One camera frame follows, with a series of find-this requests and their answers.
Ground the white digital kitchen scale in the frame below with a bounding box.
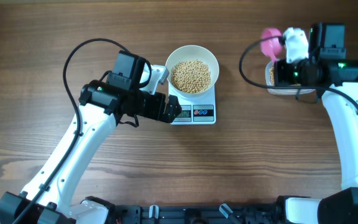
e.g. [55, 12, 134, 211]
[168, 84, 216, 125]

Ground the pink plastic measuring scoop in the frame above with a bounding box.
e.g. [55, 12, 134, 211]
[260, 27, 283, 62]

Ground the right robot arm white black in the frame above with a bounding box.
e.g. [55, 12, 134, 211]
[273, 23, 358, 223]

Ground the clear container of soybeans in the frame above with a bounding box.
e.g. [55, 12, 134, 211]
[265, 61, 314, 96]

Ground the soybeans pile in bowl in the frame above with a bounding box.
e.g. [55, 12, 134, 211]
[171, 60, 211, 93]

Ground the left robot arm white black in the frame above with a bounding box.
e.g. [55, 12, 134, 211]
[0, 50, 181, 223]

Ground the white round bowl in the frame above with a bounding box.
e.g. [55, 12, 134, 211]
[165, 45, 219, 96]

